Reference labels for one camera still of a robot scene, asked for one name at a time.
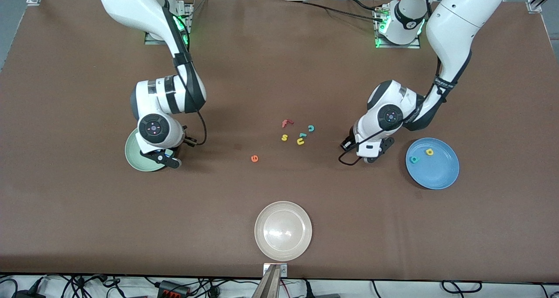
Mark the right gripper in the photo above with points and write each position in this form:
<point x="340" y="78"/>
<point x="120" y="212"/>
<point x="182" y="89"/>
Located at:
<point x="187" y="140"/>

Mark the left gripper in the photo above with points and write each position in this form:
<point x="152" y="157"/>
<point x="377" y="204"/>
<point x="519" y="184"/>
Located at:
<point x="350" y="142"/>

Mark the teal foam letter p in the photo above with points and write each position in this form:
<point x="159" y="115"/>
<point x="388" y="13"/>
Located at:
<point x="414" y="159"/>

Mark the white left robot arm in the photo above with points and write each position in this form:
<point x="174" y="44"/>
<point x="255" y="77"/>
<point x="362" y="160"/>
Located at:
<point x="454" y="27"/>

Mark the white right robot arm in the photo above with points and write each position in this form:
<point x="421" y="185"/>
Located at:
<point x="131" y="5"/>

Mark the green plate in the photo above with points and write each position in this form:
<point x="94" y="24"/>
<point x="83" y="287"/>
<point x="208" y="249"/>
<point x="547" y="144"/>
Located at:
<point x="133" y="156"/>

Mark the red foam letter f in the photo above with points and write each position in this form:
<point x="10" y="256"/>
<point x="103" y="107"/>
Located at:
<point x="286" y="123"/>

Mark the blue plate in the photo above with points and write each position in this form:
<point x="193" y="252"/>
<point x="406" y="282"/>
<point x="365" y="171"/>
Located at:
<point x="432" y="169"/>

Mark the beige plate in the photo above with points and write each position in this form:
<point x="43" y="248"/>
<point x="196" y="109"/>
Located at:
<point x="283" y="230"/>

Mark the black power strip red switches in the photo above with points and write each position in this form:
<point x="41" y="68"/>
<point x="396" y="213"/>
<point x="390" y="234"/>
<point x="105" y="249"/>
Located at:
<point x="172" y="288"/>

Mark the black plug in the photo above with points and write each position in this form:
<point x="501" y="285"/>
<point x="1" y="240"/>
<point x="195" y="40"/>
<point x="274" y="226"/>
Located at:
<point x="308" y="289"/>

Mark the black power adapter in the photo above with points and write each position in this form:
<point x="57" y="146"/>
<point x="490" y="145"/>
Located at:
<point x="26" y="294"/>

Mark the black right camera bracket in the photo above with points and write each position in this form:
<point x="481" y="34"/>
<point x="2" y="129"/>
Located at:
<point x="150" y="155"/>

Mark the black camera bracket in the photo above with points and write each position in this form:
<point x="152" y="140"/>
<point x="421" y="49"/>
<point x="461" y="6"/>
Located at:
<point x="388" y="146"/>
<point x="150" y="155"/>

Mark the black left camera bracket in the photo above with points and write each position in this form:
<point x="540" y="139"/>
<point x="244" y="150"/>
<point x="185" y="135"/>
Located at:
<point x="388" y="146"/>

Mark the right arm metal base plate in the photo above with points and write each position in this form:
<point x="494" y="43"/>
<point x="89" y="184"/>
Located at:
<point x="150" y="40"/>

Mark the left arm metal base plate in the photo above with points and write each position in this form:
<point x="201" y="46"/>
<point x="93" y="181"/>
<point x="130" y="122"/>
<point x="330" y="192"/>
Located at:
<point x="412" y="46"/>

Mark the silver camera mount plate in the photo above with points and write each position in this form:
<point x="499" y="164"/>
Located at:
<point x="284" y="270"/>

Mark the metal camera post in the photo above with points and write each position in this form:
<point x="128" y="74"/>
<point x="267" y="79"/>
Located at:
<point x="267" y="287"/>

